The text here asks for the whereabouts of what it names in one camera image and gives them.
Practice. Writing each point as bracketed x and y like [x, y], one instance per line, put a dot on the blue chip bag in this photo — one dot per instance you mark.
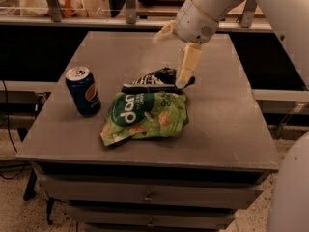
[162, 80]

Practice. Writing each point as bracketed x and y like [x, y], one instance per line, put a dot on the grey drawer cabinet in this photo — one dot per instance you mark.
[139, 168]

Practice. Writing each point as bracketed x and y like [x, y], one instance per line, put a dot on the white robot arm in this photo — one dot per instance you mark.
[289, 20]

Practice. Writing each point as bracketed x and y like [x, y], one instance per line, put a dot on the brass drawer knob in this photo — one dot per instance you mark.
[148, 198]
[150, 224]

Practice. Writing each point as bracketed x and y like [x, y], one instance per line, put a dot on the metal shelf frame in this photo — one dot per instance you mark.
[96, 14]

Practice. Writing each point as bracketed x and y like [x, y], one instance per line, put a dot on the green rice chip bag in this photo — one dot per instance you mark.
[144, 115]

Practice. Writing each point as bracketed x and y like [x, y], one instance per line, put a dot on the brass top drawer knob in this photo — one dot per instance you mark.
[148, 198]

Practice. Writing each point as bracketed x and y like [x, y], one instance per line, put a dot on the blue Pepsi can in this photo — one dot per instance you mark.
[81, 84]

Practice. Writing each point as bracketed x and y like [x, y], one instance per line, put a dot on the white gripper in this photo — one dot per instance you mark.
[194, 24]

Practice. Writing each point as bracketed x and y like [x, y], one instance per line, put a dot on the orange and white plastic bag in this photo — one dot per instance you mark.
[70, 8]

